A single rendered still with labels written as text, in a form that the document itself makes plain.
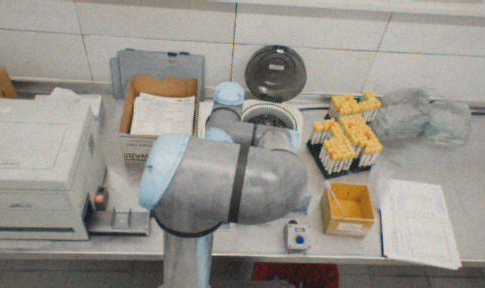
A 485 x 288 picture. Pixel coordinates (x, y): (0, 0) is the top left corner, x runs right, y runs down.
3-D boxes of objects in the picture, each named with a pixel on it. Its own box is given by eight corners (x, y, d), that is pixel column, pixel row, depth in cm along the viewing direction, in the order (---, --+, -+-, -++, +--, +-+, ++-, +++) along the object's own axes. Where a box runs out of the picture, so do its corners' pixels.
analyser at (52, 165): (-13, 239, 123) (-61, 176, 100) (19, 163, 141) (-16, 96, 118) (99, 241, 125) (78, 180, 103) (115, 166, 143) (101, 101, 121)
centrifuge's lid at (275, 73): (248, 43, 140) (250, 32, 146) (240, 104, 157) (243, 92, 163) (313, 53, 139) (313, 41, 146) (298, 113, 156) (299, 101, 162)
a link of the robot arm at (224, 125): (250, 145, 95) (256, 111, 102) (201, 137, 95) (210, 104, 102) (247, 167, 101) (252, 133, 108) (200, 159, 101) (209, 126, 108)
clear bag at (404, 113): (376, 145, 160) (394, 110, 146) (354, 113, 170) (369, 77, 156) (434, 134, 166) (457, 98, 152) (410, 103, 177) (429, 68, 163)
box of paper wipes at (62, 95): (33, 130, 151) (22, 104, 141) (41, 107, 158) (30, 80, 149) (100, 130, 153) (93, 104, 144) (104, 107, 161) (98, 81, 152)
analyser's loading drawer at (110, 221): (76, 233, 124) (72, 224, 120) (81, 214, 128) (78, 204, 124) (148, 235, 126) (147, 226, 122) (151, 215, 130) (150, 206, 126)
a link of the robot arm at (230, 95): (210, 98, 101) (216, 76, 107) (209, 130, 109) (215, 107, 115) (242, 104, 101) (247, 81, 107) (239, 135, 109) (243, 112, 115)
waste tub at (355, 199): (323, 235, 133) (331, 218, 125) (319, 198, 142) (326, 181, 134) (366, 237, 133) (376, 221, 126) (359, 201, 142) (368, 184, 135)
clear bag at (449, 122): (414, 135, 165) (429, 110, 154) (416, 107, 176) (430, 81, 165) (469, 150, 162) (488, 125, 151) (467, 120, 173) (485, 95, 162)
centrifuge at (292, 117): (224, 177, 144) (226, 154, 135) (236, 116, 164) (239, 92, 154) (294, 188, 143) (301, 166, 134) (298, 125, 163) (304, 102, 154)
